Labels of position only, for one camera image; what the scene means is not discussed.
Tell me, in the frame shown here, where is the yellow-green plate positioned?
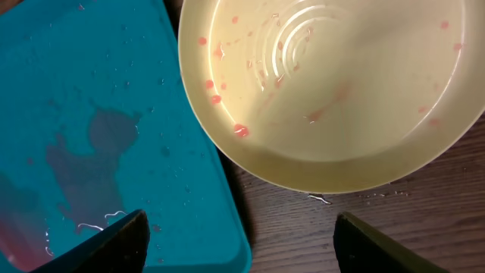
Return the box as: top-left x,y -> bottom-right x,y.
178,0 -> 484,194

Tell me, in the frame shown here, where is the teal plastic tray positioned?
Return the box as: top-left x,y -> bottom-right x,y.
1,0 -> 252,272

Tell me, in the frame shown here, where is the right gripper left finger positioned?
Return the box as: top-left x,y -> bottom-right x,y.
33,209 -> 150,273

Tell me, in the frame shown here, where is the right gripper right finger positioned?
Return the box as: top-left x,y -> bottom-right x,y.
333,212 -> 447,273

